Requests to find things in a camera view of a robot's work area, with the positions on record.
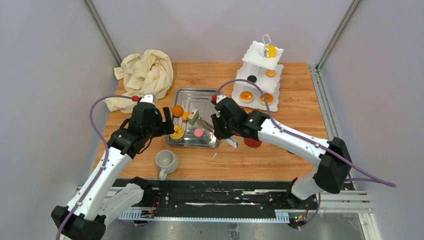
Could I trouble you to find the cream crumpled cloth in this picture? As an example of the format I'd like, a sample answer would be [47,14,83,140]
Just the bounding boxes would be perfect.
[114,49,174,100]

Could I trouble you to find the stainless steel tray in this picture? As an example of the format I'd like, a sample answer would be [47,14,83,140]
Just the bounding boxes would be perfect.
[166,87,220,148]

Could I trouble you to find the yellow round biscuit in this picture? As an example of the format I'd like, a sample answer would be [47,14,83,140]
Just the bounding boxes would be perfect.
[265,69,277,78]

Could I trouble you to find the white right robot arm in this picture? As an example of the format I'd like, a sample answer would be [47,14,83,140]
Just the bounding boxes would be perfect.
[211,95,352,209]

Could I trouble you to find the orange topped tart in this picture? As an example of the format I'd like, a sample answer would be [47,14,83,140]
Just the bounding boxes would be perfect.
[239,91,254,104]
[259,92,274,105]

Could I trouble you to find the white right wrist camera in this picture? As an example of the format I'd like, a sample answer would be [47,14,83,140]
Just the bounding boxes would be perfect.
[215,94,227,103]

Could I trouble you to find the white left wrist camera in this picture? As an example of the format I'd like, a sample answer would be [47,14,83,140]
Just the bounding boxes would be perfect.
[139,93,156,105]

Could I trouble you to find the white ceramic mug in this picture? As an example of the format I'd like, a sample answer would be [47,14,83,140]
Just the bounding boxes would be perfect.
[155,150,179,181]

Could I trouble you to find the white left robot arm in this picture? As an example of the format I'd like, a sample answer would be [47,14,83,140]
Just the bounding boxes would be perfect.
[51,101,174,240]

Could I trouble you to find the green layered cake slice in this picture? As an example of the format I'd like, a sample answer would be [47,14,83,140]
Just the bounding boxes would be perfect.
[187,108,199,126]

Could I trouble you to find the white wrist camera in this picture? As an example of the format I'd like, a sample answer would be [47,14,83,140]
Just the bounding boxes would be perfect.
[139,93,156,105]
[215,94,227,103]

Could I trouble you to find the yellow glazed donut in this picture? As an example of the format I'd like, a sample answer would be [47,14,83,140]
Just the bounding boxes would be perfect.
[169,125,185,142]

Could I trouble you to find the white three-tier dessert stand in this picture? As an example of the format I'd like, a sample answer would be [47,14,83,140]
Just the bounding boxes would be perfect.
[231,34,284,112]

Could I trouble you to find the black sandwich cookie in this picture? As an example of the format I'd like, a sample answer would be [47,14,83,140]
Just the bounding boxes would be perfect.
[247,75,257,83]

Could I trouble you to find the yellow cake slice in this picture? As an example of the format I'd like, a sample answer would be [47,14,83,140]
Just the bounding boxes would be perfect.
[263,44,277,58]

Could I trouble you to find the white and metal tongs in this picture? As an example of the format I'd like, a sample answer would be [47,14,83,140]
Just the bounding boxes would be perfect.
[197,117,239,148]

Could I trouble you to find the orange ball fruit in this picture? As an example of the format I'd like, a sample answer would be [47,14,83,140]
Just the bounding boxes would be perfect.
[171,105,184,118]

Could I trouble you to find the pink sandwich cookie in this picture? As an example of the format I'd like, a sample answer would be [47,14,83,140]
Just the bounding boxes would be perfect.
[193,128,204,138]

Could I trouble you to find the red apple coaster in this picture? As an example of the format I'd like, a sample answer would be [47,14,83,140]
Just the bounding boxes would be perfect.
[243,138,262,148]

